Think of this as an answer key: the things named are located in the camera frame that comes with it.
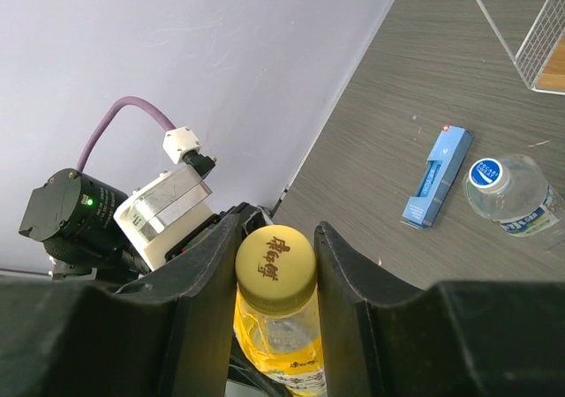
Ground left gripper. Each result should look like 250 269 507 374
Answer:
162 202 274 273

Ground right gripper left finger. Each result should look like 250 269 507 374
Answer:
0 213 243 397

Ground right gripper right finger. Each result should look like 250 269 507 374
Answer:
314 222 564 396

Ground yellow bottle cap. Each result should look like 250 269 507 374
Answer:
235 225 317 317

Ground yellow juice bottle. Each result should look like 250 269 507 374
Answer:
233 286 327 396

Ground small blue-label water bottle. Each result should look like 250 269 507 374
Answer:
463 154 564 248

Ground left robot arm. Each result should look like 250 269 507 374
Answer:
19 167 271 277

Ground blue toothbrush box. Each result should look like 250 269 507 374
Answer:
402 124 473 229

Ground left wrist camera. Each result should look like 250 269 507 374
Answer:
114 127 216 271

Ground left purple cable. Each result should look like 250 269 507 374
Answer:
75 95 177 172

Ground white wire shelf rack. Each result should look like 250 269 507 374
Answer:
475 0 564 95

